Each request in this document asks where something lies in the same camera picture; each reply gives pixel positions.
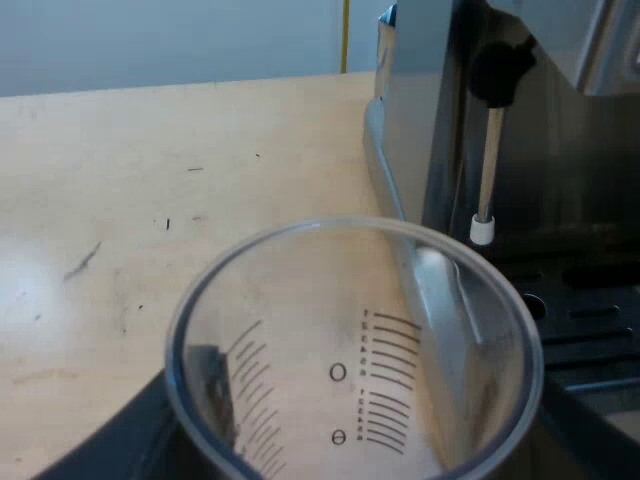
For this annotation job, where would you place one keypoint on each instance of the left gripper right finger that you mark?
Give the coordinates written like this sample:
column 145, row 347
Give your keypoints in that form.
column 585, row 445

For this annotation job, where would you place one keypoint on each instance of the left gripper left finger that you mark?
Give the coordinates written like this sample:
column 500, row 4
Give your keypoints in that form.
column 125, row 440

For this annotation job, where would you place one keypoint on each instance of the clear measuring glass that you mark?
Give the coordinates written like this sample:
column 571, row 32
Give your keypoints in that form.
column 300, row 380

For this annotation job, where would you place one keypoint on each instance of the steel espresso machine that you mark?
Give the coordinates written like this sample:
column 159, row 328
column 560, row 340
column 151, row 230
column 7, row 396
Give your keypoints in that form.
column 550, row 165

